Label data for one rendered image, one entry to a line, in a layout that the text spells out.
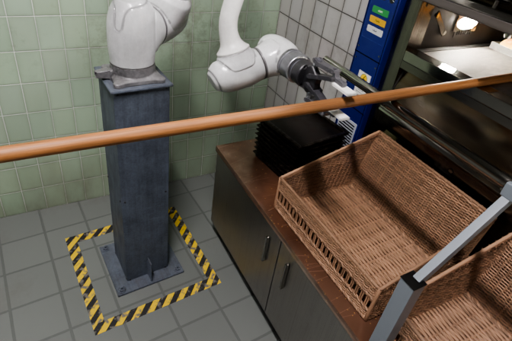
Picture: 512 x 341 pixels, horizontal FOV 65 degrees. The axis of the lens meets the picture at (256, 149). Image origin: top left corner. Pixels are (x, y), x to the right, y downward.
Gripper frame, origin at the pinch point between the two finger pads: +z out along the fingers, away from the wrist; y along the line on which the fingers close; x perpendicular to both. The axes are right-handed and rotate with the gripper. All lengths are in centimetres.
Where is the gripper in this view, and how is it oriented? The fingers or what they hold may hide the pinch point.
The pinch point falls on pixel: (341, 102)
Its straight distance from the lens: 109.2
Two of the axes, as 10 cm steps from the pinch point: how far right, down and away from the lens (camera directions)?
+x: -8.8, 1.7, -4.5
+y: -1.3, 8.2, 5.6
